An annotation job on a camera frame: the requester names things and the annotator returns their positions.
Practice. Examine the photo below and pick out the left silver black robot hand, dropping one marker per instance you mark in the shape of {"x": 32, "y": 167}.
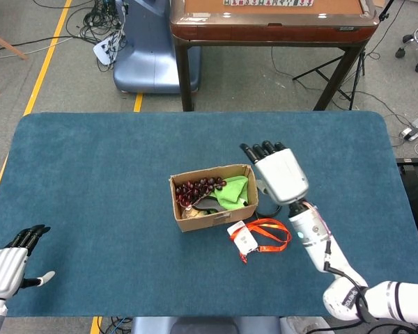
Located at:
{"x": 3, "y": 271}

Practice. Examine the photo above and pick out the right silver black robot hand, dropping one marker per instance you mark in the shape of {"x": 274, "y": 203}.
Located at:
{"x": 282, "y": 177}

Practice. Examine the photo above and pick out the dark red grape bunch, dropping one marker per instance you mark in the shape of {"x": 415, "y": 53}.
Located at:
{"x": 191, "y": 191}

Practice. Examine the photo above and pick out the brown cardboard box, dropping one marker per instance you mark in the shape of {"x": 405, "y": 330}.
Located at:
{"x": 202, "y": 224}

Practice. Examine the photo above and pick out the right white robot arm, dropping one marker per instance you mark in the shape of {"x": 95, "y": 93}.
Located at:
{"x": 320, "y": 250}

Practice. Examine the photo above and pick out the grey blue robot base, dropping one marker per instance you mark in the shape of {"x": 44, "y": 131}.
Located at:
{"x": 202, "y": 327}

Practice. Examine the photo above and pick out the bright green cloth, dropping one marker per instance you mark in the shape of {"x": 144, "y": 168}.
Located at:
{"x": 233, "y": 193}

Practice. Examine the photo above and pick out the black eye mask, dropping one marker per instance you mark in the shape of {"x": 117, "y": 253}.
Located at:
{"x": 207, "y": 205}

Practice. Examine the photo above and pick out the tan round bread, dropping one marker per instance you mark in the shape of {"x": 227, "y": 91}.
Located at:
{"x": 191, "y": 214}

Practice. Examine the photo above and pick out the black tripod stand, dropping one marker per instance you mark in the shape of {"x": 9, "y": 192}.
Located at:
{"x": 352, "y": 92}

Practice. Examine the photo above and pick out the white power strip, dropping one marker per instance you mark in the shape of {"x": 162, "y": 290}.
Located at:
{"x": 416, "y": 127}
{"x": 102, "y": 50}

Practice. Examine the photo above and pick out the brown mahjong table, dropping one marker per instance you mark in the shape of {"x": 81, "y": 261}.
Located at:
{"x": 264, "y": 31}

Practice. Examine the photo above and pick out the clear plastic bag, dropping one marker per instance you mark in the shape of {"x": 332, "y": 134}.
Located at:
{"x": 299, "y": 328}

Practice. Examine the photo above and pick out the blue felt table cover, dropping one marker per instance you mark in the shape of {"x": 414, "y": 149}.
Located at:
{"x": 90, "y": 139}

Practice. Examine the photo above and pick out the row of face-up mahjong tiles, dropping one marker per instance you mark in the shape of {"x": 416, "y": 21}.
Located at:
{"x": 264, "y": 2}

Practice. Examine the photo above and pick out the light wooden pole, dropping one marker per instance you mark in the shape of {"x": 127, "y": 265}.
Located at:
{"x": 10, "y": 47}

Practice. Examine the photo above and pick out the blue grey machine pedestal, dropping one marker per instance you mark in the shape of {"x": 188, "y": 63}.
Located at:
{"x": 149, "y": 52}

